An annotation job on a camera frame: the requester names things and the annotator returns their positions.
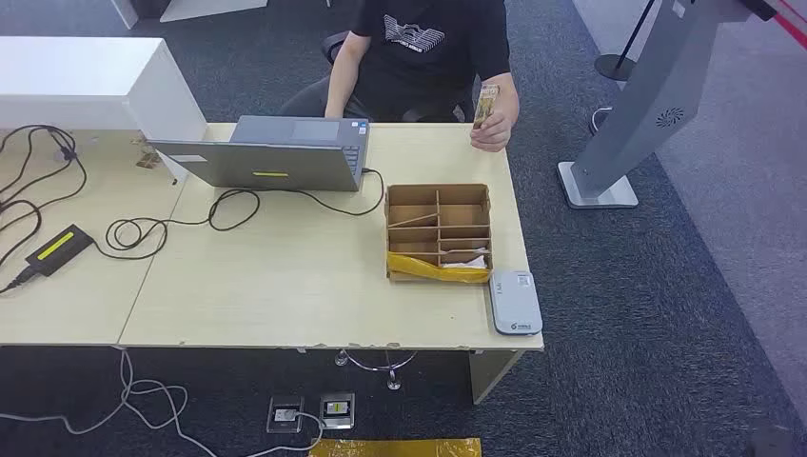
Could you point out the person's left hand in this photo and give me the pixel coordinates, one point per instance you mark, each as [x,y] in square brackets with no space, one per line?
[501,129]

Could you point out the person's left forearm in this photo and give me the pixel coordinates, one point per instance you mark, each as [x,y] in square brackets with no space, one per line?
[504,85]

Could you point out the person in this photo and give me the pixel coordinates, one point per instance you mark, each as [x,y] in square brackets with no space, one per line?
[416,63]

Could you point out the cardboard divider box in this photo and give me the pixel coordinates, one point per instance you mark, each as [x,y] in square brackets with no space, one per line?
[463,214]

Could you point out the black stanchion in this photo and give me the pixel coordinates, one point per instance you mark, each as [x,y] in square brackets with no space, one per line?
[615,66]

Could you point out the grey kiosk stand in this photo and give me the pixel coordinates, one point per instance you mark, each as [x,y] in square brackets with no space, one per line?
[655,94]

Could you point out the grey laptop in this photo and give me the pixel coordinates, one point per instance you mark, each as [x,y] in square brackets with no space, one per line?
[271,167]

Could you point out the beige desk leg panel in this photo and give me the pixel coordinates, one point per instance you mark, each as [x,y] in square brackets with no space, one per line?
[488,375]

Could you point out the white furniture base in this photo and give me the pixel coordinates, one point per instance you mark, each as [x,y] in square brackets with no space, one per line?
[208,7]

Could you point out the steel floor socket yellow label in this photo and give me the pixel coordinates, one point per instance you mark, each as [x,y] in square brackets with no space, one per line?
[337,410]

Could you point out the yellow plastic sheet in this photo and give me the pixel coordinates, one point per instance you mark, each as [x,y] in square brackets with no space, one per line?
[391,449]

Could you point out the brown sticker pieces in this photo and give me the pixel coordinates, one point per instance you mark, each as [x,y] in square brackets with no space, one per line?
[149,161]

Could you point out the steel floor socket white plug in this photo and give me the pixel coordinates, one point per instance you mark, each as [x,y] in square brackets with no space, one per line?
[285,414]

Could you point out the white cabinet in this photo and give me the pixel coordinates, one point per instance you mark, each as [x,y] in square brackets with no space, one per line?
[75,75]

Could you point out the black power adapter yellow label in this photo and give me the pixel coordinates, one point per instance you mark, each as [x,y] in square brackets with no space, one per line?
[57,249]

